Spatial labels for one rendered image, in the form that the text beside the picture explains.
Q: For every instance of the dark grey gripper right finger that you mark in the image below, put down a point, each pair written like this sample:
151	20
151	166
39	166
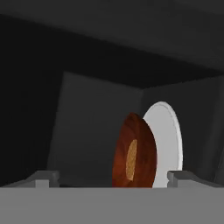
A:
183	178

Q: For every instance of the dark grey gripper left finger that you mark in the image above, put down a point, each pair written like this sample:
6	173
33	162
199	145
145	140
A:
43	178

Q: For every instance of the white round microwave plate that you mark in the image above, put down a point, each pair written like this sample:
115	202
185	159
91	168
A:
167	134

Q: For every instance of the golden waffle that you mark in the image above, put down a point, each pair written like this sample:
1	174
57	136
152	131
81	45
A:
131	160

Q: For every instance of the brown wooden bowl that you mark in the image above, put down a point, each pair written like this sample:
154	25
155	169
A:
143	140

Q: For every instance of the dark grey microwave oven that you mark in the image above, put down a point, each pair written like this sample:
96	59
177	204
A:
96	73

